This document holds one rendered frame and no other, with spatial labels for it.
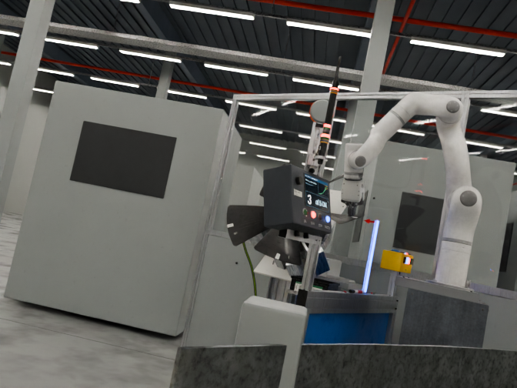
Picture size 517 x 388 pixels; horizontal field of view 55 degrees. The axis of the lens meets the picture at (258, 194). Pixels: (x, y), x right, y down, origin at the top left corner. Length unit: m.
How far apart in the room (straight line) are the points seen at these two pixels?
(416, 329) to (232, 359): 1.88
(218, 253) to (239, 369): 3.42
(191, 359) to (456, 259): 2.00
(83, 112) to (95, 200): 0.81
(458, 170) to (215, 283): 2.04
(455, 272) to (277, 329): 1.93
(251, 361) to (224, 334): 3.35
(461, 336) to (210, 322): 2.04
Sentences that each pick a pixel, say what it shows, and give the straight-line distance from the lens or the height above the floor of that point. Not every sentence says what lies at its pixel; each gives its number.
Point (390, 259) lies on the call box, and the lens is 2.50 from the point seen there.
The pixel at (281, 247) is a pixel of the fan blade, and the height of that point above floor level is 0.98.
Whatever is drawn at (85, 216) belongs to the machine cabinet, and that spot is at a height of 0.88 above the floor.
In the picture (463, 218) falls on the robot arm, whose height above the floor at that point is 1.25.
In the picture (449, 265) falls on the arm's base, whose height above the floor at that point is 1.05.
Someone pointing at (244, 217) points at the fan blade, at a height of 1.09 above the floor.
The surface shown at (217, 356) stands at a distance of 0.27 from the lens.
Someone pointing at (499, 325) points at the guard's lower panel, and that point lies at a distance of 2.87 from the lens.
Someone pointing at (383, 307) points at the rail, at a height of 0.81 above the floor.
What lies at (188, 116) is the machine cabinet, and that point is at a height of 1.93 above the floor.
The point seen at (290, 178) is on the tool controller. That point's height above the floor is 1.21.
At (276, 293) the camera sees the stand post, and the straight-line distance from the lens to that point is 2.64.
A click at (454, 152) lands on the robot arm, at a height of 1.53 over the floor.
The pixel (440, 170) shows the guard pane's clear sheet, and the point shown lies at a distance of 3.03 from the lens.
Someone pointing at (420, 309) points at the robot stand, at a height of 0.86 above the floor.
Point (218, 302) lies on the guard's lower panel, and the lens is 3.67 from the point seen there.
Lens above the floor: 1.01
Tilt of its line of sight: 5 degrees up
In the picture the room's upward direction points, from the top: 11 degrees clockwise
